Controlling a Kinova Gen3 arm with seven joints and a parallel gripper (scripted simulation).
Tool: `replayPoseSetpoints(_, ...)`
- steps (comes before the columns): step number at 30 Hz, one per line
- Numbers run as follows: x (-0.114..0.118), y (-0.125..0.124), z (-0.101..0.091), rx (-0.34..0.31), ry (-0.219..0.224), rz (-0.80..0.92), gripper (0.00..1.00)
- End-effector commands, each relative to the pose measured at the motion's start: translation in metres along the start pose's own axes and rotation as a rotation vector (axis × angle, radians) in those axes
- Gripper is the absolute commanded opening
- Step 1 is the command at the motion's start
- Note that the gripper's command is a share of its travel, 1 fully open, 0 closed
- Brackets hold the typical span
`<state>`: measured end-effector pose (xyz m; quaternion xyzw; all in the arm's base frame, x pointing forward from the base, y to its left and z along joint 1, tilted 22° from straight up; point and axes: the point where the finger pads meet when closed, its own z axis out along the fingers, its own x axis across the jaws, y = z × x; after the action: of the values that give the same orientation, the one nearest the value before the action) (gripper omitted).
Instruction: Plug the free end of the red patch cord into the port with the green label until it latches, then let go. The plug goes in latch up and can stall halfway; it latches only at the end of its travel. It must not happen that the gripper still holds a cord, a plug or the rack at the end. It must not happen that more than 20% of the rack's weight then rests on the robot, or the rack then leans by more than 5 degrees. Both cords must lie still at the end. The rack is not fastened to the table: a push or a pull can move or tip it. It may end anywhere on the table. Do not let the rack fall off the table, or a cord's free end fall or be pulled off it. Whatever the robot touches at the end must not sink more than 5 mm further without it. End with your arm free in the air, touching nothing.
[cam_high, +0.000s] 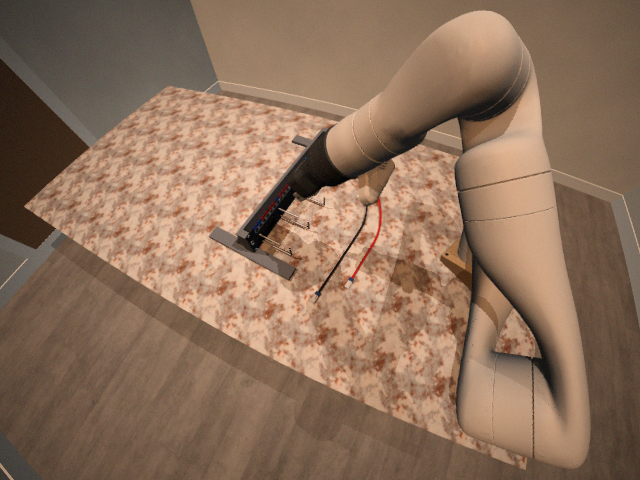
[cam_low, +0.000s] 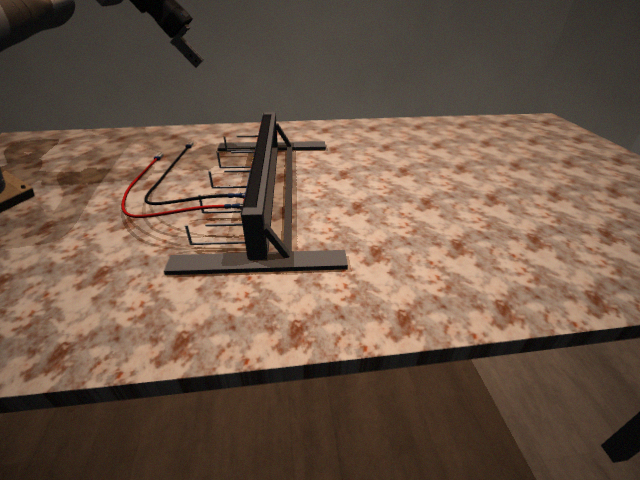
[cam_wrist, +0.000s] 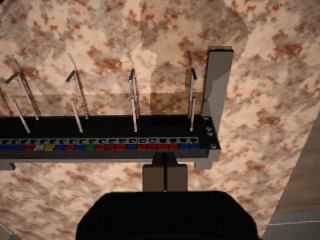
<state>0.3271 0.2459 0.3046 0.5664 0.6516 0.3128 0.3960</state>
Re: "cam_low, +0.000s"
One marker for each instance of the dark grey metal rack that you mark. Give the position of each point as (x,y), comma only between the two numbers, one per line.
(256,214)

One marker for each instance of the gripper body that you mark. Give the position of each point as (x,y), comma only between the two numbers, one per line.
(168,14)

